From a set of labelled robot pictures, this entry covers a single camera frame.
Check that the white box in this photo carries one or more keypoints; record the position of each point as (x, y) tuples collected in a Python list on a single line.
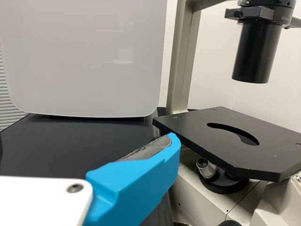
[(82, 58)]

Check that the cream microscope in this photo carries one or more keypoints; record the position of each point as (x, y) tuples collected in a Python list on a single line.
[(235, 155)]

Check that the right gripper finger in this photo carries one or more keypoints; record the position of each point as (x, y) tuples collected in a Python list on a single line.
[(131, 186)]

